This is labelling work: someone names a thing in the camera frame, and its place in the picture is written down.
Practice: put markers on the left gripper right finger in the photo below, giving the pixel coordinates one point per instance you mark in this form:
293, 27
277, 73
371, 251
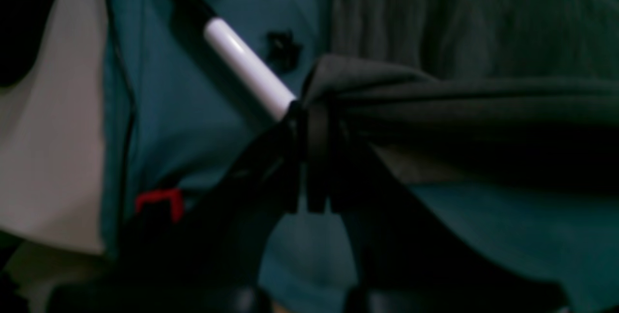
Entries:
406, 259

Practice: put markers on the grey T-shirt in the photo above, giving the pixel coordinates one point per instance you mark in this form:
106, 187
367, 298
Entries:
524, 91

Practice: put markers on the orange black clamp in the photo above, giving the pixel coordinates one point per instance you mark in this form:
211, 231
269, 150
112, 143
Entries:
172, 198

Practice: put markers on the small black clip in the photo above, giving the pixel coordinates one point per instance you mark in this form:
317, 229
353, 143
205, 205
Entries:
284, 51

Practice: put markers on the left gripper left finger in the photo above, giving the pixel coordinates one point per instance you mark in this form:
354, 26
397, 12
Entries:
209, 261

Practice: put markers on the white marker pen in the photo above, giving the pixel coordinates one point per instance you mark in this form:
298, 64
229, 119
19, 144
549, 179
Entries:
266, 87

